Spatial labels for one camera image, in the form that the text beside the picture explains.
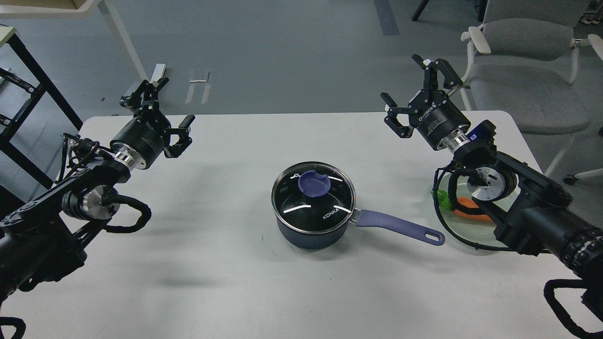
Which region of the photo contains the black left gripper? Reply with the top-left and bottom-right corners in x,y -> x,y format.
110,77 -> 196,170

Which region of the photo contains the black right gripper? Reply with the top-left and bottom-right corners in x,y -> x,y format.
380,54 -> 470,150

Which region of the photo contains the glass pot lid blue knob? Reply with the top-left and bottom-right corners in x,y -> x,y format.
271,161 -> 356,234

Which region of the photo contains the blue saucepan with handle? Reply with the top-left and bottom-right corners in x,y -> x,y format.
270,161 -> 445,250

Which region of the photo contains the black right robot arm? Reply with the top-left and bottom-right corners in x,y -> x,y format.
381,54 -> 603,339

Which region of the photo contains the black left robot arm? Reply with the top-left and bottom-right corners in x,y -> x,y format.
0,77 -> 195,301

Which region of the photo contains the orange toy carrot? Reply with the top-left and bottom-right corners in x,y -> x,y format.
433,189 -> 494,223

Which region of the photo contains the grey office chair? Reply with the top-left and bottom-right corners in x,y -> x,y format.
459,0 -> 602,176

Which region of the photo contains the clear green glass plate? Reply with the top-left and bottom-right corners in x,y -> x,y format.
431,168 -> 519,251

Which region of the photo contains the black metal rack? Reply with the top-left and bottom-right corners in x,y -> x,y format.
0,26 -> 83,188

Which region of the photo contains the white desk with leg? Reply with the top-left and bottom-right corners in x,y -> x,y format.
0,0 -> 167,116

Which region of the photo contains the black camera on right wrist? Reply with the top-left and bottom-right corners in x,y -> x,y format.
467,120 -> 496,145

